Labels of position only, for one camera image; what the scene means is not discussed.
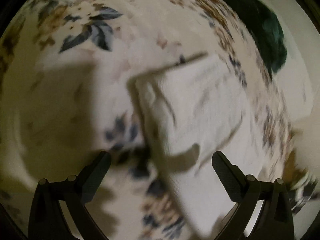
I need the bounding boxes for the dark green cloth pile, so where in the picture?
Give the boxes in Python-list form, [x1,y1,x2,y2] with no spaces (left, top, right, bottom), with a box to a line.
[223,0,287,77]

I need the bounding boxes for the floral bed blanket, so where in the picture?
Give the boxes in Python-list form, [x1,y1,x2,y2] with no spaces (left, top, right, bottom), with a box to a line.
[1,0,317,239]

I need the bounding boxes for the white pants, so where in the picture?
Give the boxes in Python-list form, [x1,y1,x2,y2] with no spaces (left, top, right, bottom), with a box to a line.
[133,55,265,239]

